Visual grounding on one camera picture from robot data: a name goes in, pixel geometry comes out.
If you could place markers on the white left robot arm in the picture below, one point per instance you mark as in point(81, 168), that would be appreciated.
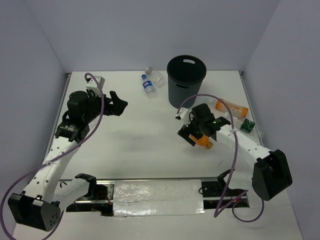
point(42, 201)

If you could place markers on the green label clear bottle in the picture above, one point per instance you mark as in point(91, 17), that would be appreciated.
point(245, 125)

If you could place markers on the dark grey plastic bin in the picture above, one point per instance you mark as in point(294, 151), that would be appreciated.
point(185, 76)

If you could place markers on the small orange plastic bottle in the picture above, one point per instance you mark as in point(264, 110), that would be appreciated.
point(204, 141)

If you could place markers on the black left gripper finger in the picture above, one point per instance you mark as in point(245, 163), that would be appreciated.
point(114, 97)
point(119, 106)

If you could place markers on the metal base rail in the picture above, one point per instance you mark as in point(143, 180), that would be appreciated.
point(102, 199)

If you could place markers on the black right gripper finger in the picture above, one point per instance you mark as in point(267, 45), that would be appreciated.
point(185, 133)
point(212, 134)

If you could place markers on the silver foil covered panel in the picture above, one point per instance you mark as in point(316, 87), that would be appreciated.
point(157, 198)

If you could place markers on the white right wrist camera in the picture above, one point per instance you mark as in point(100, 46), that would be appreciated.
point(183, 115)

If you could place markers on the Pepsi label clear bottle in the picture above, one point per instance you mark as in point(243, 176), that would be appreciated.
point(148, 87)

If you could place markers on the orange label juice bottle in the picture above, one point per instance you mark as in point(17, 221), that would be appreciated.
point(238, 111)

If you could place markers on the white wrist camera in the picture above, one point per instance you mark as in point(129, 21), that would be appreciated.
point(92, 85)
point(183, 115)

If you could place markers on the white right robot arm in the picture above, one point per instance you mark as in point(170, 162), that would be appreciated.
point(150, 141)

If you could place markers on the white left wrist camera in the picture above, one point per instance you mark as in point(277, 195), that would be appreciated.
point(92, 85)

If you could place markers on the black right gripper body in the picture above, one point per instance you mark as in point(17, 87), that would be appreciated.
point(197, 131)

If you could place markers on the clear empty plastic bottle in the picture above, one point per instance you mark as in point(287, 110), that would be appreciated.
point(155, 77)

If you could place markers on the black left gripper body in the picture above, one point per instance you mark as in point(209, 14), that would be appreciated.
point(95, 110)

